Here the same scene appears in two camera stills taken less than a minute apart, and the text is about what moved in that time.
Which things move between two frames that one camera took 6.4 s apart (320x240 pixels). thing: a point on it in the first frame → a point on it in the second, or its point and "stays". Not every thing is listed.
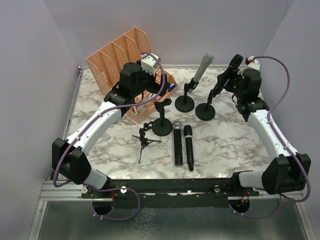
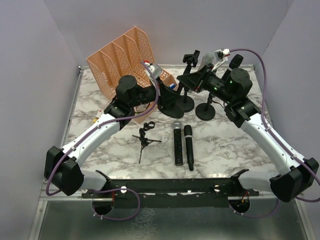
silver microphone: (208, 58) stays
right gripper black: (227, 75) → (202, 80)
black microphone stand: (205, 111) stays
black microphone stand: (162, 126) → (177, 110)
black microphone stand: (185, 104) stays
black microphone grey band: (235, 63) stays
